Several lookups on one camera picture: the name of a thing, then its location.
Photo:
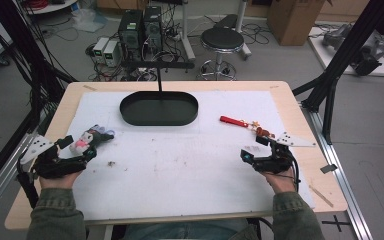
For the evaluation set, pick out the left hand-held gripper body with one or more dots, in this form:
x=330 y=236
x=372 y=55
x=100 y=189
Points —
x=46 y=165

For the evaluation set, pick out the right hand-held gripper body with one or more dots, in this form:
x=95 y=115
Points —
x=276 y=161

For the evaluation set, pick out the white and pink plush toy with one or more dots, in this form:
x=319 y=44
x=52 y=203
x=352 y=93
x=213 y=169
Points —
x=86 y=140

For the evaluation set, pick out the black oval tray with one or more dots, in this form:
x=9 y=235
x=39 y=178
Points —
x=159 y=110

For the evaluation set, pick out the person's left hand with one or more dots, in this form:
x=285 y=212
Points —
x=60 y=180

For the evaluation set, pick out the person's right hand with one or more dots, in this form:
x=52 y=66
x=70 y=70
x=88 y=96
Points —
x=280 y=182

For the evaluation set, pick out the small grey metal plate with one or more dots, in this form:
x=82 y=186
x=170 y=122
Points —
x=328 y=168

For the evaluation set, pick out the thin wooden stick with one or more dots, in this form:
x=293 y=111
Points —
x=321 y=196

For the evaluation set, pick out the white power supply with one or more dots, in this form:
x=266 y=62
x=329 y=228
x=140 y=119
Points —
x=111 y=53
x=100 y=48

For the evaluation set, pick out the black round stool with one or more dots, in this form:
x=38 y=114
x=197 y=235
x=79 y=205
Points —
x=222 y=39

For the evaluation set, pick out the cardboard box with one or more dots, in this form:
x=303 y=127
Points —
x=293 y=21

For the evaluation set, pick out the clear plastic bag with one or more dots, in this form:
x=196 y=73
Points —
x=88 y=20

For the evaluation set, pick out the black padded bench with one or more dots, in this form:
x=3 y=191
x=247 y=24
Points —
x=226 y=20

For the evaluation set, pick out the white desk leg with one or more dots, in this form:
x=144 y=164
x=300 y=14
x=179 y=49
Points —
x=186 y=36

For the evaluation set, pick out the black computer tower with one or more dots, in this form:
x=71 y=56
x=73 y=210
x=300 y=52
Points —
x=130 y=31
x=153 y=28

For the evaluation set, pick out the grey and black robot device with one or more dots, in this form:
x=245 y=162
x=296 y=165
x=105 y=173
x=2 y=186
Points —
x=368 y=53

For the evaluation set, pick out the aluminium rail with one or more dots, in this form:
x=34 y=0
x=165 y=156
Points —
x=343 y=186
x=0 y=186

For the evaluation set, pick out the black metal frame strut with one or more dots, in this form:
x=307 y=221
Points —
x=23 y=43
x=346 y=50

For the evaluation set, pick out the black camera stand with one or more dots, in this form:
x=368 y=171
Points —
x=160 y=65

